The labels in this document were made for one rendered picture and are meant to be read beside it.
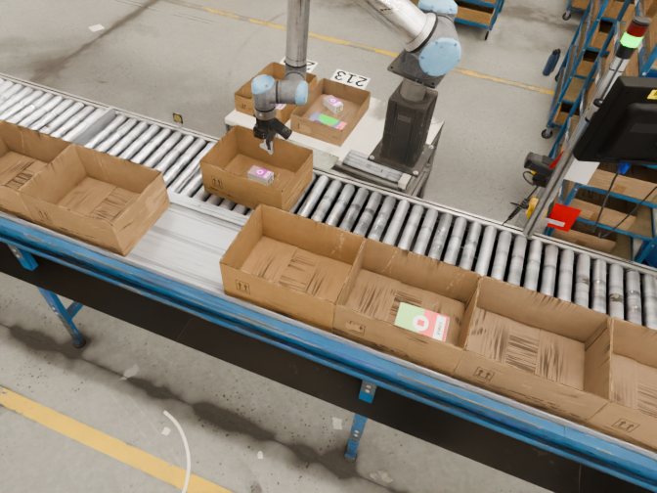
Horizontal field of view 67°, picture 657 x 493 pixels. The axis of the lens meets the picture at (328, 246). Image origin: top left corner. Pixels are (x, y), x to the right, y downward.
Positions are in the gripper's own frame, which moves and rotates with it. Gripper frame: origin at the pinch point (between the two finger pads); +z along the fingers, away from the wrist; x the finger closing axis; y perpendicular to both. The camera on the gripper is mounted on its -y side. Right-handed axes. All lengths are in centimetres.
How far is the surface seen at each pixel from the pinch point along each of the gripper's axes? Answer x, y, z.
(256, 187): 28.8, -6.4, -7.8
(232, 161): 7.0, 18.7, 7.8
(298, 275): 62, -40, -11
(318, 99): -58, 2, 15
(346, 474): 101, -76, 74
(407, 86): -33, -49, -26
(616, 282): 7, -153, 9
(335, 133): -26.4, -20.1, 4.9
